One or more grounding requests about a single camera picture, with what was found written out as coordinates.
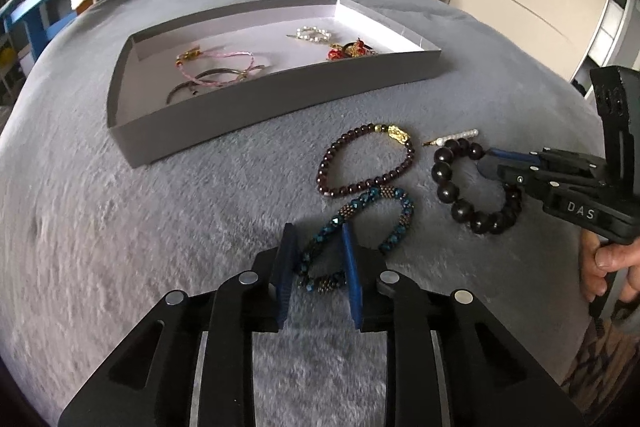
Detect grey bed cover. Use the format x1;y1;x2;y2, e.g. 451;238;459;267
1;0;603;426

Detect red gold charm ornament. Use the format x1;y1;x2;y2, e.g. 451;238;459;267
326;39;376;61

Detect large black bead bracelet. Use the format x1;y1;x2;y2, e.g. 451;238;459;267
430;137;525;237

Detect metal wire bangle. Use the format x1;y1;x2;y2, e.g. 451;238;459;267
165;64;266;105

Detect grey cardboard tray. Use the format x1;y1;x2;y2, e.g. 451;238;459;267
106;0;440;168

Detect blue crystal bead bracelet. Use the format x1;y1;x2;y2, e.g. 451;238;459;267
295;185;416;295

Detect right hand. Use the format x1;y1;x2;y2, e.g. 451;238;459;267
579;230;640;303

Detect pink cord bracelet with tassel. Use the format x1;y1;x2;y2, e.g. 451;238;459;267
174;45;269;89

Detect dark red bead bracelet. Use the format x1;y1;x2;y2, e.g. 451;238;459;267
316;121;418;200

